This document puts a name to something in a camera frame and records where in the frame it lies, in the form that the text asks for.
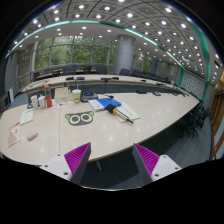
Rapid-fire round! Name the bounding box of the white cup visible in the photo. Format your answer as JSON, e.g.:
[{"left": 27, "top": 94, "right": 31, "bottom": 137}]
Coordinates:
[{"left": 31, "top": 95, "right": 38, "bottom": 109}]

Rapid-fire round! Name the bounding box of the black and orange handheld tool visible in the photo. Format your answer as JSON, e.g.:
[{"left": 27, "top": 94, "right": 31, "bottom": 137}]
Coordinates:
[{"left": 106, "top": 104, "right": 134, "bottom": 123}]

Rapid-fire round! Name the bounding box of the blue folder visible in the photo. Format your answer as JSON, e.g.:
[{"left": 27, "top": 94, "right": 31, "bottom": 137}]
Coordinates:
[{"left": 98, "top": 98, "right": 121, "bottom": 108}]

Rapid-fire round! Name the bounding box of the white booklet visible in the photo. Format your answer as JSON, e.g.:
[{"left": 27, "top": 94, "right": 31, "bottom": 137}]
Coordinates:
[{"left": 89, "top": 100, "right": 104, "bottom": 111}]

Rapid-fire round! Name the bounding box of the grey round pillar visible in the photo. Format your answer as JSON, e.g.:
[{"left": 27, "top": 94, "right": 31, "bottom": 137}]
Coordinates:
[{"left": 113, "top": 35, "right": 135, "bottom": 74}]

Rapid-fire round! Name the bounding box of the black device on table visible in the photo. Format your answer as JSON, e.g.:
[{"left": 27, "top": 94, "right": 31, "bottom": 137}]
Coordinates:
[{"left": 81, "top": 92, "right": 98, "bottom": 102}]

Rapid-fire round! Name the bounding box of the red and white leaflet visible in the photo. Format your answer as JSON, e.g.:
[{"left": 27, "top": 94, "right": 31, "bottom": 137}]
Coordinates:
[{"left": 8, "top": 122, "right": 20, "bottom": 147}]

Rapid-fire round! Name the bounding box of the red bottle with green cap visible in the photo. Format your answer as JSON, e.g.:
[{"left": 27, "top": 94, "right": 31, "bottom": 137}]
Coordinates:
[{"left": 44, "top": 85, "right": 52, "bottom": 108}]

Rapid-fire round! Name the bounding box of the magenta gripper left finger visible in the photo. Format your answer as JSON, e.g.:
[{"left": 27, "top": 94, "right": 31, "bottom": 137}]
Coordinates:
[{"left": 41, "top": 143, "right": 91, "bottom": 185}]

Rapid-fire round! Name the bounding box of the light green notebook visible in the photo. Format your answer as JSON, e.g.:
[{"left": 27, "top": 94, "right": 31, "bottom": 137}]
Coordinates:
[{"left": 115, "top": 102, "right": 140, "bottom": 122}]

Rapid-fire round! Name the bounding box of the beige cardboard box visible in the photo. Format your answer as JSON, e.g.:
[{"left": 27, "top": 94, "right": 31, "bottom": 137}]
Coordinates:
[{"left": 54, "top": 87, "right": 72, "bottom": 103}]

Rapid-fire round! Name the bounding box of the black office chair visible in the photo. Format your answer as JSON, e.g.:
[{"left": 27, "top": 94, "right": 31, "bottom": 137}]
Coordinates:
[{"left": 183, "top": 108, "right": 204, "bottom": 137}]

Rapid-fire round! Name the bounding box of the white paper sheet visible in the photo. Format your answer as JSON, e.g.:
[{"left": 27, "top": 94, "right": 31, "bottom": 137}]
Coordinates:
[{"left": 20, "top": 110, "right": 33, "bottom": 125}]

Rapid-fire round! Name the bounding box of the pink computer mouse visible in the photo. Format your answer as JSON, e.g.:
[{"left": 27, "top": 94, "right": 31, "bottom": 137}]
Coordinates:
[{"left": 27, "top": 131, "right": 38, "bottom": 141}]

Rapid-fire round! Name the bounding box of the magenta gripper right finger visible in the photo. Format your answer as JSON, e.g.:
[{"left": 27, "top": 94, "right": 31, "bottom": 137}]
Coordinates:
[{"left": 132, "top": 144, "right": 181, "bottom": 185}]

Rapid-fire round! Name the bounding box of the black cat-face mouse pad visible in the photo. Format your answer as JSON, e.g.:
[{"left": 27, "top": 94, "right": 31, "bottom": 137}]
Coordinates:
[{"left": 65, "top": 111, "right": 94, "bottom": 126}]

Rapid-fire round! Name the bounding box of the white jar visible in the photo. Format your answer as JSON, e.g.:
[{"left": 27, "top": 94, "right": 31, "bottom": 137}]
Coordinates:
[{"left": 38, "top": 96, "right": 46, "bottom": 109}]

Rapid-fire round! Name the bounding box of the paper cup with green label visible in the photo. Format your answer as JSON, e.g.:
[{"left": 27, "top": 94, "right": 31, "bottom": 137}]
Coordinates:
[{"left": 72, "top": 89, "right": 81, "bottom": 103}]

